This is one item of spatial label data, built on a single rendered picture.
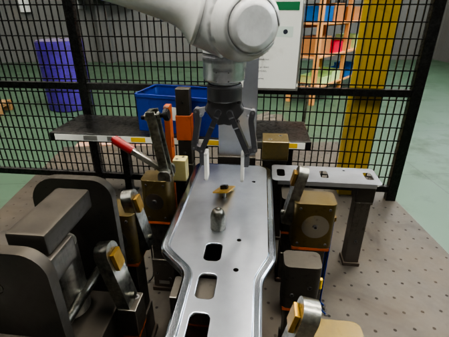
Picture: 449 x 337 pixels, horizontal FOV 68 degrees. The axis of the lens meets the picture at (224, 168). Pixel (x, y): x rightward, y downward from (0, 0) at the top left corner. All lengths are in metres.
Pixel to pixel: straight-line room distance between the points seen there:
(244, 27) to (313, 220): 0.44
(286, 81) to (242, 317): 0.92
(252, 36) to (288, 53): 0.79
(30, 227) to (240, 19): 0.36
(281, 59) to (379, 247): 0.73
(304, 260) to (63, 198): 0.43
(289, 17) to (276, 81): 0.22
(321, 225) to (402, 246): 0.57
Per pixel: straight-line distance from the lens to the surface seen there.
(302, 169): 0.71
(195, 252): 0.65
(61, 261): 0.46
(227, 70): 0.67
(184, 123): 1.06
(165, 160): 0.78
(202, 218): 0.74
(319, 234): 0.78
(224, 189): 0.81
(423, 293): 1.14
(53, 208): 0.48
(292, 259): 0.66
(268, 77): 1.27
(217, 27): 0.48
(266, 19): 0.48
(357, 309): 1.02
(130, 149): 0.81
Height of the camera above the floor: 1.42
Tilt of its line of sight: 26 degrees down
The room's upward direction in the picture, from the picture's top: straight up
